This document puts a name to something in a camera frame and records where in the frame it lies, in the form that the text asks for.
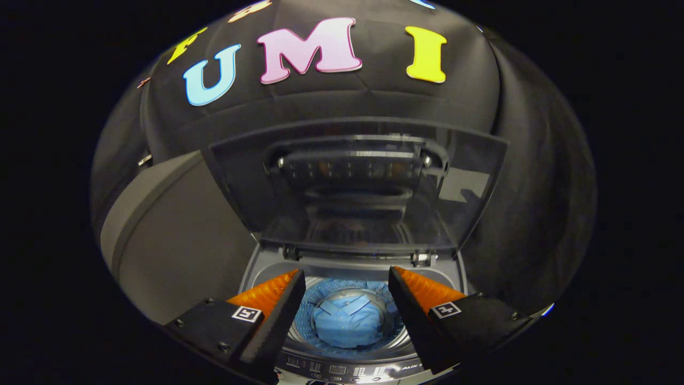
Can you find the red clip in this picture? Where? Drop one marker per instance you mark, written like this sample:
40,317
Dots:
143,82

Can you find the dark transparent washing machine lid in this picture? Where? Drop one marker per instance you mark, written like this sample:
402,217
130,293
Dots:
465,182

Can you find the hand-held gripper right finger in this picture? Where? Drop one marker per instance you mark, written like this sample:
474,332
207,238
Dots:
411,315

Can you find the silver clip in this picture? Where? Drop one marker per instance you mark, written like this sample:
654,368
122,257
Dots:
144,159

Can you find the light blue polo shirt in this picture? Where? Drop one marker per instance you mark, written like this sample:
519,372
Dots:
347,323

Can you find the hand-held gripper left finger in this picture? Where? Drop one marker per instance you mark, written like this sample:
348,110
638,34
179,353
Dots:
278,315

